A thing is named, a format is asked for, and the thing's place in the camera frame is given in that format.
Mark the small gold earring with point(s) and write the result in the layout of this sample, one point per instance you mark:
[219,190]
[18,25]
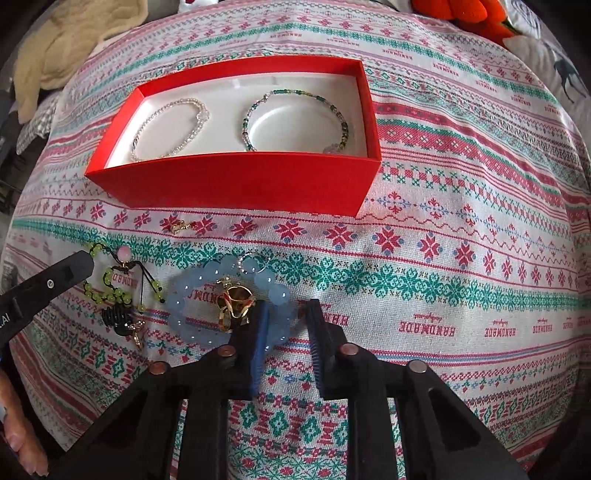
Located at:
[181,226]

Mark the orange plush toy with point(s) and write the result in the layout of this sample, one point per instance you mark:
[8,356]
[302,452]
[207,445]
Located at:
[461,14]

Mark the beige fleece blanket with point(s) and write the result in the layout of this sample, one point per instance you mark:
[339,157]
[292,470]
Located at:
[69,46]

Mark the red jewelry box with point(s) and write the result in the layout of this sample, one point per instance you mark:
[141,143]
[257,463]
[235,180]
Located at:
[231,184]

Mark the person's left hand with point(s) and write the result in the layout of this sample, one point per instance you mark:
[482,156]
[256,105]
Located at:
[21,434]

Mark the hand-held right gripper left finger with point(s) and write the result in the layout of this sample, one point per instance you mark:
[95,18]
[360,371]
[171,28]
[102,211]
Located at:
[259,341]

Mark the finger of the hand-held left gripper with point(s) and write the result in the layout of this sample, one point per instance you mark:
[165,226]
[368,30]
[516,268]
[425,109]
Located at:
[51,286]

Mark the white deer print pillow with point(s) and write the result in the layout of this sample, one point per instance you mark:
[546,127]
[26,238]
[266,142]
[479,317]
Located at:
[554,60]

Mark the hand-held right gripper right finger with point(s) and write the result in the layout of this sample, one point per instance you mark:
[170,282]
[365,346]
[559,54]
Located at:
[316,341]

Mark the printed patterned blanket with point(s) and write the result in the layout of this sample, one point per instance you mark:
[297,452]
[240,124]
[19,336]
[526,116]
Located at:
[461,300]

